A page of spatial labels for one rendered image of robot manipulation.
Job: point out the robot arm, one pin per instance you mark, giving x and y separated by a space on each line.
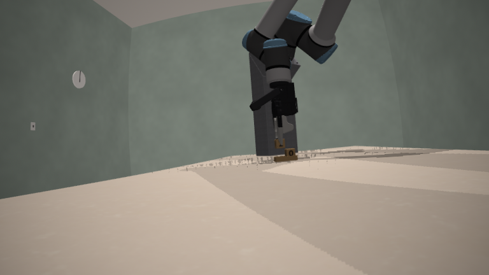
294 29

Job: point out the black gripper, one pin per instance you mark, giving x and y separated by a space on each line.
283 100

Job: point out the tan wooden cube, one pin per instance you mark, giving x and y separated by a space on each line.
278 145
290 152

